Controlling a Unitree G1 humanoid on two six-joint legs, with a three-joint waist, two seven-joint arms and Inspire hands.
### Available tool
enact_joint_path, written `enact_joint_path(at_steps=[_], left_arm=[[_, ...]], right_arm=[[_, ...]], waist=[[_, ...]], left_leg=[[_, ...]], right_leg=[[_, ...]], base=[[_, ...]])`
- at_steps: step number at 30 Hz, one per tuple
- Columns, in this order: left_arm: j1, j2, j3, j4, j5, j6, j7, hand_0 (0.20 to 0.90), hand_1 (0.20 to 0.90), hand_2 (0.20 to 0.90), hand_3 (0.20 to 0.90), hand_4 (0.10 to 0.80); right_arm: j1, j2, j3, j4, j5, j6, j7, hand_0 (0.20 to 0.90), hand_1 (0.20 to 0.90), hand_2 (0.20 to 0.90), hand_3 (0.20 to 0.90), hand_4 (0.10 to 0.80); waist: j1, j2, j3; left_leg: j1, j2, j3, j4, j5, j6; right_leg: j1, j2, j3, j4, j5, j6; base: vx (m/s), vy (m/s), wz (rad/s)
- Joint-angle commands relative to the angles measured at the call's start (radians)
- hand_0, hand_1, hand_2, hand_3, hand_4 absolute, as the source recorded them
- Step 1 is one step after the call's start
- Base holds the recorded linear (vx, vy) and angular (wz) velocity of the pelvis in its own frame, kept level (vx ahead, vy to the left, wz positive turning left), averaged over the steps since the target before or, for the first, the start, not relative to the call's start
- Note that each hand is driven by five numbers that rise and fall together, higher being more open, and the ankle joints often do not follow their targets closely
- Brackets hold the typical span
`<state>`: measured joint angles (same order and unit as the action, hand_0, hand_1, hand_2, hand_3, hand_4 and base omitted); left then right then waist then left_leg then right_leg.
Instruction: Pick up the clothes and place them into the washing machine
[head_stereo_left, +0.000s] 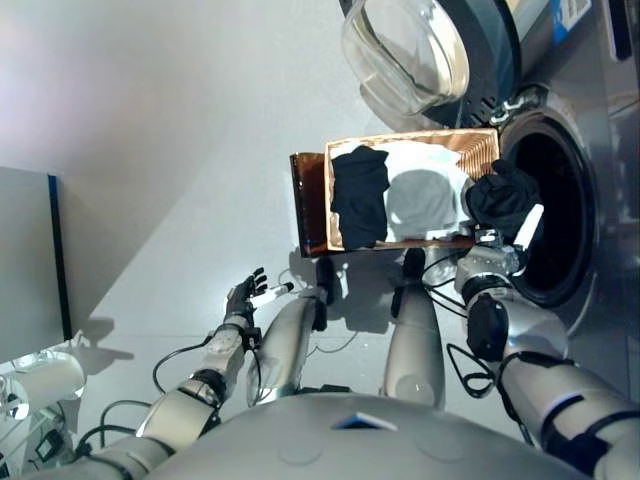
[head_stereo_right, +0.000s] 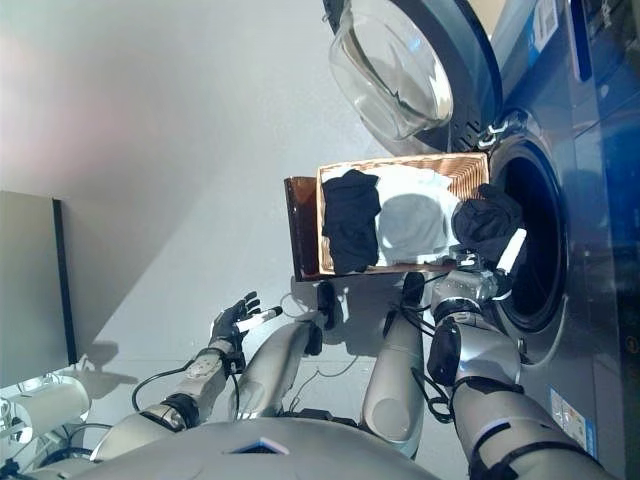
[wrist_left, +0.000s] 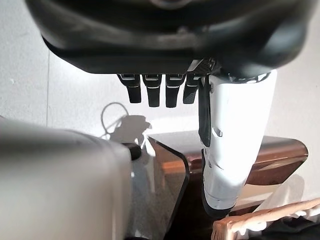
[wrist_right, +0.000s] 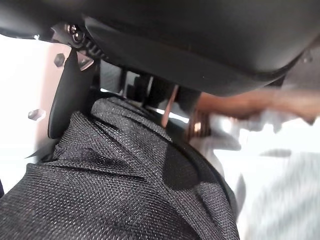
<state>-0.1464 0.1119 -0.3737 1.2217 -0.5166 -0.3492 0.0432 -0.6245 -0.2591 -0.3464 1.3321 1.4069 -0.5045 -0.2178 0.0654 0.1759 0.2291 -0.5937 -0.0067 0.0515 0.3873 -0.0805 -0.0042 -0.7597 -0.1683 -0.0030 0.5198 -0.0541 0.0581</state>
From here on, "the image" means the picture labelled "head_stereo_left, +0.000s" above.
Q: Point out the silver right robot leg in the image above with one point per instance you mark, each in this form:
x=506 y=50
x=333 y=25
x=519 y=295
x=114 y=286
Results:
x=415 y=340

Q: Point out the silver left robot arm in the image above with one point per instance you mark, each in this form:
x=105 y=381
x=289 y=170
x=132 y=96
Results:
x=220 y=355

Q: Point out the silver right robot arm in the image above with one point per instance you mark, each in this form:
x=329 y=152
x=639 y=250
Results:
x=535 y=340

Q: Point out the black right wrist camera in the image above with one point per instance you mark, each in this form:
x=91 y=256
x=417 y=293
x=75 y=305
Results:
x=487 y=237

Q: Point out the grey board with dark edge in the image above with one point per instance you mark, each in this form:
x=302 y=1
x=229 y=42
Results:
x=30 y=265

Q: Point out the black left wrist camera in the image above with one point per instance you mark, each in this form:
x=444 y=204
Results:
x=253 y=337

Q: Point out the dark navy garment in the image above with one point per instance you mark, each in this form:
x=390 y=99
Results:
x=500 y=200

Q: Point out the round glass washer door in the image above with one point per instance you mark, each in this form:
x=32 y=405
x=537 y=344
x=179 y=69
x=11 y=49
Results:
x=400 y=50

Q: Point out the black garment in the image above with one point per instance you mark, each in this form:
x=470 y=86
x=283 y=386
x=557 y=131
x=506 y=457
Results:
x=360 y=200

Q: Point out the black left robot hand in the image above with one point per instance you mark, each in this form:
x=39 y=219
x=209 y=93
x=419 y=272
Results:
x=242 y=300

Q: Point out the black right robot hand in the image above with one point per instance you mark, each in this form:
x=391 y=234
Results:
x=531 y=225

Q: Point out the grey front-load washing machine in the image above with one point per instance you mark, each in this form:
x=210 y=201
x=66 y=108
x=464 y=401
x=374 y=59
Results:
x=615 y=175

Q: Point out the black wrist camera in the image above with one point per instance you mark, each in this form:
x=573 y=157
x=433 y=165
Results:
x=253 y=337
x=487 y=237

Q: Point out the woven wicker laundry basket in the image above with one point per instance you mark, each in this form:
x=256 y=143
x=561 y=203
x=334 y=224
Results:
x=480 y=150

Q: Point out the white basket liner cloth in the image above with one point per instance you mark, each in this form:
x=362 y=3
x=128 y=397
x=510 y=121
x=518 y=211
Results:
x=425 y=200

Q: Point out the grey robot torso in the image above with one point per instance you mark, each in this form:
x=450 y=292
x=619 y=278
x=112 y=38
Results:
x=360 y=445

